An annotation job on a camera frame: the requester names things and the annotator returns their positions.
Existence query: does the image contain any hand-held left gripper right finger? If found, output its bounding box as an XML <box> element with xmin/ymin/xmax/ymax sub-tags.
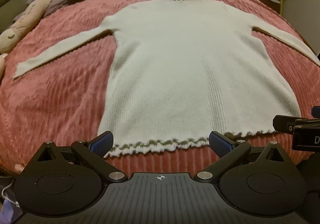
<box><xmin>194</xmin><ymin>131</ymin><xmax>293</xmax><ymax>182</ymax></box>

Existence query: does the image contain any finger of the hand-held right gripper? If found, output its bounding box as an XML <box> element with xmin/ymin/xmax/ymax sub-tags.
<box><xmin>272</xmin><ymin>115</ymin><xmax>300</xmax><ymax>135</ymax></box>

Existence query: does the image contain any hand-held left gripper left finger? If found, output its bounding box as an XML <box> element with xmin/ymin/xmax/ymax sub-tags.
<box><xmin>30</xmin><ymin>131</ymin><xmax>128</xmax><ymax>182</ymax></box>

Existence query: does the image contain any white knitted sweater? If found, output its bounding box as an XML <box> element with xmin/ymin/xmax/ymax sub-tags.
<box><xmin>12</xmin><ymin>0</ymin><xmax>320</xmax><ymax>158</ymax></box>

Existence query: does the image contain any pink ribbed blanket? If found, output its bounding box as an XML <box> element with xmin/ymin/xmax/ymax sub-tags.
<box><xmin>0</xmin><ymin>0</ymin><xmax>320</xmax><ymax>177</ymax></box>

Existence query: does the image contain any long pink plush toy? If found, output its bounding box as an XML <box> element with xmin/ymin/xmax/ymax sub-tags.
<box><xmin>0</xmin><ymin>0</ymin><xmax>66</xmax><ymax>55</ymax></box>

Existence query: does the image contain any white cable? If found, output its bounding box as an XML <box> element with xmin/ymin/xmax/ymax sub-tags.
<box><xmin>1</xmin><ymin>178</ymin><xmax>21</xmax><ymax>207</ymax></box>

